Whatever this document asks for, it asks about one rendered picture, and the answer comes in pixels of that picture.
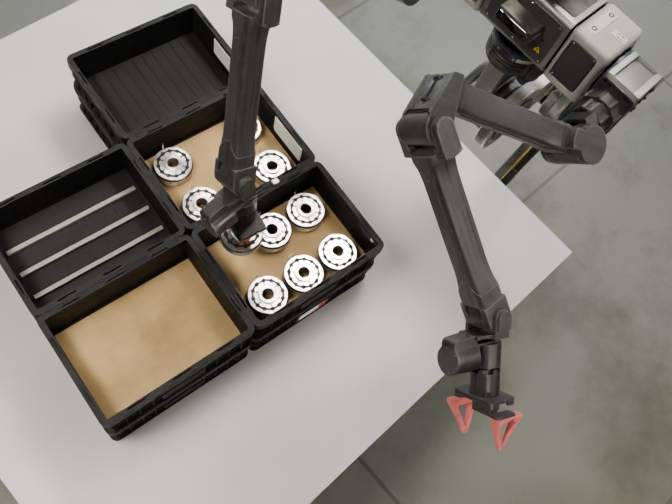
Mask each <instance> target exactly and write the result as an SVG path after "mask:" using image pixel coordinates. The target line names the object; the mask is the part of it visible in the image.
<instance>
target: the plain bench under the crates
mask: <svg viewBox="0 0 672 504"><path fill-rule="evenodd" d="M188 4H196V5H197V6H198V7H199V8H200V10H201V11H202V12H203V13H204V15H205V16H206V17H207V18H208V20H209V21H210V22H211V24H212V25H213V26H214V27H215V29H216V30H217V31H218V32H219V34H220V35H221V36H222V38H223V39H224V40H225V41H226V43H227V44H228V45H229V46H230V48H231V47H232V33H233V21H232V16H231V12H232V10H231V9H229V8H228V7H226V0H79V1H77V2H75V3H73V4H71V5H69V6H67V7H65V8H63V9H61V10H59V11H57V12H55V13H53V14H51V15H49V16H47V17H45V18H43V19H41V20H39V21H37V22H35V23H33V24H31V25H29V26H27V27H25V28H23V29H21V30H19V31H17V32H15V33H13V34H11V35H9V36H7V37H5V38H3V39H1V40H0V202H1V201H3V200H5V199H7V198H9V197H11V196H13V195H15V194H17V193H19V192H21V191H23V190H25V189H27V188H29V187H31V186H33V185H35V184H37V183H40V182H42V181H44V180H46V179H48V178H50V177H52V176H54V175H56V174H58V173H60V172H62V171H64V170H66V169H68V168H70V167H72V166H74V165H76V164H78V163H81V162H83V161H85V160H87V159H89V158H91V157H93V156H95V155H97V154H99V153H101V152H103V151H105V150H107V149H108V148H107V147H106V145H105V144H104V142H103V141H102V140H101V138H100V137H99V135H98V134H97V132H96V131H95V130H94V128H93V127H92V125H91V124H90V123H89V121H88V120H87V118H86V117H85V115H84V114H83V113H82V111H81V110H80V107H79V106H80V104H81V102H80V101H79V99H78V95H77V94H76V93H75V90H74V86H73V84H74V81H75V79H74V77H73V76H72V71H71V70H70V68H69V67H68V63H67V57H68V56H69V55H70V54H72V53H75V52H77V51H79V50H82V49H84V48H86V47H89V46H91V45H93V44H96V43H98V42H100V41H103V40H105V39H108V38H110V37H112V36H115V35H117V34H119V33H122V32H124V31H126V30H129V29H131V28H133V27H136V26H138V25H141V24H143V23H145V22H148V21H150V20H152V19H155V18H157V17H159V16H162V15H164V14H166V13H169V12H171V11H174V10H176V9H178V8H181V7H183V6H185V5H188ZM261 87H262V88H263V90H264V91H265V92H266V93H267V95H268V96H269V97H270V98H271V100H272V101H273V102H274V104H275V105H276V106H277V107H278V109H279V110H280V111H281V112H282V114H283V115H284V116H285V118H286V119H287V120H288V121H289V123H290V124H291V125H292V126H293V128H294V129H295V130H296V132H297V133H298V134H299V135H300V137H301V138H302V139H303V140H304V142H305V143H306V144H307V145H308V147H309V148H310V149H311V151H312V152H313V153H314V155H315V161H314V162H320V163H321V164H322V165H323V166H324V167H325V168H326V170H327V171H328V172H329V173H330V175H331V176H332V177H333V178H334V180H335V181H336V182H337V184H338V185H339V186H340V187H341V189H342V190H343V191H344V192H345V194H346V195H347V196H348V198H349V199H350V200H351V201H352V203H353V204H354V205H355V206H356V208H357V209H358V210H359V211H360V213H361V214H362V215H363V217H364V218H365V219H366V220H367V222H368V223H369V224H370V225H371V227H372V228H373V229H374V231H375V232H376V233H377V234H378V236H379V237H380V238H381V239H382V241H383V243H384V247H383V249H382V251H381V252H380V253H379V254H378V255H377V256H376V257H375V258H374V264H373V266H372V267H371V269H370V270H368V271H367V273H366V274H365V278H364V279H363V280H362V281H361V282H359V283H358V284H356V285H355V286H353V287H351V288H350V289H348V290H347V291H345V292H344V293H342V294H341V295H339V296H338V297H336V298H335V299H333V300H332V301H330V302H329V303H327V304H326V305H324V306H323V307H321V308H320V309H318V310H317V311H315V312H314V313H312V314H311V315H309V316H308V317H306V318H305V319H303V320H302V321H300V322H299V323H297V324H295V325H294V326H292V327H291V328H289V329H288V330H286V331H285V332H283V333H282V334H280V335H279V336H277V337H276V338H274V339H273V340H271V341H270V342H268V343H267V344H265V345H264V346H262V347H261V348H259V349H258V350H255V351H252V350H250V349H248V354H247V356H246V357H245V358H244V359H243V360H241V361H240V362H238V363H236V364H235V365H233V366H232V367H230V368H229V369H227V370H226V371H224V372H223V373H221V374H220V375H218V376H217V377H215V378H214V379H212V380H211V381H209V382H208V383H206V384H205V385H203V386H202V387H200V388H199V389H197V390H196V391H194V392H193V393H191V394H190V395H188V396H187V397H185V398H184V399H182V400H180V401H179V402H177V403H176V404H174V405H173V406H171V407H170V408H168V409H167V410H165V411H164V412H162V413H161V414H159V415H158V416H156V417H155V418H153V419H152V420H150V421H149V422H147V423H146V424H144V425H143V426H141V427H140V428H138V429H137V430H135V431H134V432H132V433H131V434H129V435H128V436H126V437H125V438H123V439H121V440H120V441H114V440H112V439H111V438H110V436H109V435H108V434H107V433H106V432H105V430H104V429H103V427H102V426H101V425H100V423H99V422H98V420H97V418H96V417H95V415H94V414H93V412H92V410H91V409H90V407H89V406H88V404H87V403H86V401H85V399H84V398H83V396H82V395H81V393H80V391H79V390H78V388H77V387H76V385H75V383H74V382H73V380H72V379H71V377H70V375H69V374H68V372H67V371H66V369H65V367H64V366H63V364H62V363H61V361H60V359H59V358H58V356H57V355H56V353H55V351H54V350H53V348H52V347H51V345H50V343H49V342H48V340H47V339H46V337H45V335H44V334H43V332H42V331H41V329H40V327H39V326H38V323H37V322H36V320H35V318H34V317H33V316H32V315H31V313H30V312H29V310H28V308H27V307H26V305H25V304H24V302H23V300H22V299H21V297H20V296H19V294H18V292H17V291H16V289H15V288H14V286H13V284H12V283H11V281H10V280H9V278H8V276H7V275H6V273H5V272H4V270H3V268H2V267H1V265H0V479H1V480H2V482H3V483H4V484H5V486H6V487H7V488H8V490H9V491H10V492H11V494H12V495H13V496H14V498H15V499H16V500H17V502H18V503H19V504H310V503H311V502H312V501H313V500H314V499H315V498H316V497H317V496H318V495H319V494H320V493H321V492H322V491H323V490H324V489H325V488H326V487H327V486H328V485H330V484H331V483H332V482H333V481H334V480H335V479H336V478H337V477H338V476H339V475H340V474H341V473H342V472H343V471H344V470H345V469H346V468H347V467H348V466H349V465H350V464H352V463H353V462H354V461H355V460H356V459H357V458H358V457H359V456H360V455H361V454H362V453H363V452H364V451H365V450H366V449H367V448H368V447H369V446H370V445H371V444H372V443H373V442H375V441H376V440H377V439H378V438H379V437H380V436H381V435H382V434H383V433H384V432H385V431H386V430H387V429H388V428H389V427H390V426H391V425H392V424H393V423H394V422H395V421H396V420H398V419H399V418H400V417H401V416H402V415H403V414H404V413H405V412H406V411H407V410H408V409H409V408H410V407H411V406H412V405H413V404H414V403H415V402H416V401H417V400H418V399H420V398H421V397H422V396H423V395H424V394H425V393H426V392H427V391H428V390H429V389H430V388H431V387H432V386H433V385H434V384H435V383H436V382H437V381H438V380H439V379H440V378H441V377H443V376H444V375H445V374H444V373H443V372H442V371H441V369H440V367H439V365H438V360H437V354H438V351H439V349H440V348H441V346H442V340H443V338H444V337H446V336H449V335H452V334H456V333H459V331H461V330H465V324H466V320H465V317H464V314H463V311H462V309H461V306H460V303H461V302H462V301H461V299H460V296H459V293H458V283H457V279H456V275H455V272H454V269H453V266H452V263H451V260H450V258H449V255H448V252H447V249H446V246H445V243H444V240H443V238H442V235H441V232H440V229H439V226H438V223H437V220H436V217H435V215H434V212H433V209H432V206H431V203H430V200H429V197H428V194H427V192H426V189H425V186H424V183H423V181H422V178H421V176H420V174H419V172H418V170H417V168H416V167H415V165H414V164H413V162H412V159H411V158H405V157H404V154H403V151H402V149H401V146H400V143H399V140H398V137H397V135H396V130H395V128H396V124H397V122H398V120H399V119H400V118H401V117H402V113H403V111H404V110H405V108H406V106H407V105H408V103H409V101H410V100H411V98H412V96H413V95H414V94H413V93H412V92H411V91H410V90H409V89H408V88H407V87H406V86H405V85H404V84H403V83H402V82H401V81H400V80H399V79H398V78H396V77H395V76H394V75H393V74H392V73H391V72H390V71H389V70H388V69H387V68H386V67H385V66H384V65H383V64H382V63H381V62H380V61H379V60H378V59H377V58H376V57H375V56H374V55H373V54H372V53H371V52H370V51H369V50H368V49H367V48H366V47H365V46H364V45H363V44H362V43H361V42H360V41H359V40H358V39H357V38H356V37H355V36H354V35H353V34H352V33H351V32H350V31H349V30H348V29H347V28H346V27H345V26H344V25H343V24H342V23H341V22H340V21H339V20H338V19H337V18H336V17H335V16H334V15H333V14H332V13H331V12H330V11H329V10H328V9H327V8H326V7H325V6H324V5H323V4H322V3H321V2H320V1H319V0H283V3H282V10H281V18H280V25H278V26H276V27H273V28H270V30H269V33H268V38H267V44H266V51H265V59H264V67H263V75H262V83H261ZM460 142H461V141H460ZM461 145H462V148H463V150H462V151H461V152H460V153H459V154H458V155H457V156H456V163H457V167H458V171H459V174H460V178H461V181H462V184H463V187H464V190H465V193H466V196H467V199H468V202H469V205H470V208H471V212H472V215H473V218H474V221H475V224H476V227H477V230H478V233H479V236H480V239H481V242H482V245H483V248H484V252H485V255H486V258H487V261H488V264H489V266H490V269H491V271H492V273H493V275H494V277H495V278H496V280H497V282H498V284H499V287H500V290H501V293H502V294H506V298H507V301H508V304H509V307H510V310H511V311H512V310H513V309H514V308H515V307H516V306H517V305H518V304H519V303H520V302H521V301H522V300H523V299H524V298H525V297H526V296H527V295H528V294H529V293H530V292H531V291H532V290H534V289H535V288H536V287H537V286H538V285H539V284H540V283H541V282H542V281H543V280H544V279H545V278H546V277H547V276H548V275H549V274H550V273H551V272H552V271H553V270H554V269H555V268H557V267H558V266H559V265H560V264H561V263H562V262H563V261H564V260H565V259H566V258H567V257H568V256H569V255H570V254H571V253H572V251H571V250H570V249H569V248H568V247H567V246H566V245H565V244H564V243H563V242H562V241H561V240H560V239H559V238H558V237H557V236H556V235H555V234H554V233H553V232H552V231H551V230H549V229H548V228H547V227H546V226H545V225H544V224H543V223H542V222H541V221H540V220H539V219H538V218H537V217H536V216H535V215H534V214H533V213H532V212H531V211H530V210H529V209H528V208H527V207H526V206H525V205H524V204H523V203H522V202H521V201H520V200H519V199H518V198H517V197H516V196H515V195H514V194H513V193H512V192H511V191H510V190H509V189H508V188H507V187H506V186H505V185H504V184H503V183H502V182H501V181H500V180H499V179H498V178H497V177H496V176H495V175H494V174H493V173H492V172H491V171H490V170H489V169H488V168H487V167H486V166H485V165H484V164H483V163H482V162H481V161H480V160H479V159H478V158H477V157H476V156H475V155H474V154H473V153H472V152H471V151H470V150H469V149H468V148H467V147H466V146H465V145H464V144H463V143H462V142H461Z"/></svg>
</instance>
